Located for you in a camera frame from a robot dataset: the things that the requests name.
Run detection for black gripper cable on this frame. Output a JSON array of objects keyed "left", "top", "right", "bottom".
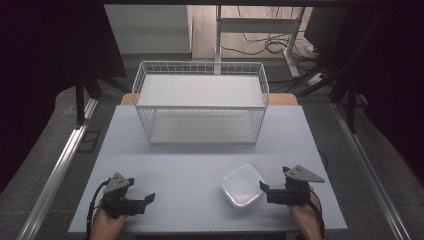
[
  {"left": 307, "top": 188, "right": 326, "bottom": 238},
  {"left": 85, "top": 179, "right": 112, "bottom": 240}
]

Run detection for black floor cables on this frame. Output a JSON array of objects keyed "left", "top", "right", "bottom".
[{"left": 220, "top": 5, "right": 322, "bottom": 65}]

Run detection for dark curtain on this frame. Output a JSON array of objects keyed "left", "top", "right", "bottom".
[
  {"left": 328, "top": 0, "right": 424, "bottom": 188},
  {"left": 0, "top": 0, "right": 128, "bottom": 194}
]

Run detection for white cabinet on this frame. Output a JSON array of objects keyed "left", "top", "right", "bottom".
[{"left": 103, "top": 4, "right": 195, "bottom": 56}]

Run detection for person's right hand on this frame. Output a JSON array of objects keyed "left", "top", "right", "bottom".
[{"left": 287, "top": 186, "right": 320, "bottom": 224}]

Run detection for person's left hand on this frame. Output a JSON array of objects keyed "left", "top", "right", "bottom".
[{"left": 90, "top": 207, "right": 130, "bottom": 234}]

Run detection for wooden table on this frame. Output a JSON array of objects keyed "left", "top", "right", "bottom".
[{"left": 119, "top": 92, "right": 300, "bottom": 107}]

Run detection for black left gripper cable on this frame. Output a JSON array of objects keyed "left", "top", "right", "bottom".
[{"left": 85, "top": 179, "right": 112, "bottom": 240}]

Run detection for white power strip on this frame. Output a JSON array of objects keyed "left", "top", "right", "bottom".
[{"left": 305, "top": 71, "right": 325, "bottom": 87}]

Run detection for black stand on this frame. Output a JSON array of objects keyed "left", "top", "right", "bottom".
[{"left": 74, "top": 74, "right": 102, "bottom": 130}]

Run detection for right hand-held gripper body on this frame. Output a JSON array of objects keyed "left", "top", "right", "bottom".
[{"left": 266, "top": 164, "right": 326, "bottom": 207}]

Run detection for white wire basket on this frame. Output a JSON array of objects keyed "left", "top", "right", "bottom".
[{"left": 131, "top": 60, "right": 270, "bottom": 146}]

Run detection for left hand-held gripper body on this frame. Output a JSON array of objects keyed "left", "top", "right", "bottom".
[{"left": 99, "top": 171, "right": 148, "bottom": 220}]

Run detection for aluminium rail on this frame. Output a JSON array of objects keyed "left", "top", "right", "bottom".
[
  {"left": 16, "top": 97, "right": 100, "bottom": 240},
  {"left": 329, "top": 101, "right": 413, "bottom": 240}
]

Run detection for white metal desk frame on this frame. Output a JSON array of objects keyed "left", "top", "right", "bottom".
[{"left": 213, "top": 4, "right": 306, "bottom": 80}]

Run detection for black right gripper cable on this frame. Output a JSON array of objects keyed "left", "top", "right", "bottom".
[{"left": 307, "top": 188, "right": 326, "bottom": 238}]

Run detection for white square plastic container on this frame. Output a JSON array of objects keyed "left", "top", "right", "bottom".
[{"left": 220, "top": 164, "right": 268, "bottom": 210}]

